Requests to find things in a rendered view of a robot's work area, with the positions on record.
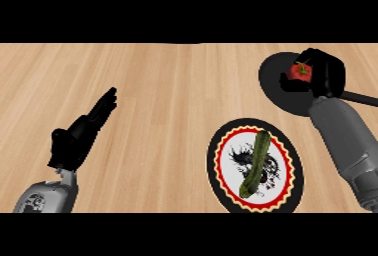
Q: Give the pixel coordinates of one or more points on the black frying pan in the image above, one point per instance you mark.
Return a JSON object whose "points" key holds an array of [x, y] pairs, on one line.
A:
{"points": [[281, 96]]}

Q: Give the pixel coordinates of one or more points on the green cucumber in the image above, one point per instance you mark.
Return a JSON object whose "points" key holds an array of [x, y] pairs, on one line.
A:
{"points": [[256, 163]]}

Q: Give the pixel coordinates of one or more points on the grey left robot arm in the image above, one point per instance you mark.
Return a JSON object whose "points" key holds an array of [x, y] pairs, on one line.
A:
{"points": [[46, 196]]}

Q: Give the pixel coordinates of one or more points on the red bell pepper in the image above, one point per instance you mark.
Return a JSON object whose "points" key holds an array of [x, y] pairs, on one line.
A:
{"points": [[300, 72]]}

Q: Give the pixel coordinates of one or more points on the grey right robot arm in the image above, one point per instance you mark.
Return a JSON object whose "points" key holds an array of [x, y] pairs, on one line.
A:
{"points": [[347, 146]]}

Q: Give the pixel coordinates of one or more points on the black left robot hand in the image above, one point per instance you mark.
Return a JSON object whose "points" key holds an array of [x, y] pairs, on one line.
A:
{"points": [[79, 136]]}

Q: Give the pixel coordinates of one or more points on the patterned black rimmed plate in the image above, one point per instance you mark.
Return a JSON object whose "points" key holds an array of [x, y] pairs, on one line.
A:
{"points": [[231, 166]]}

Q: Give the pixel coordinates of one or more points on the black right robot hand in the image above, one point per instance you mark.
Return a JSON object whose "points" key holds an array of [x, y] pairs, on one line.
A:
{"points": [[325, 75]]}

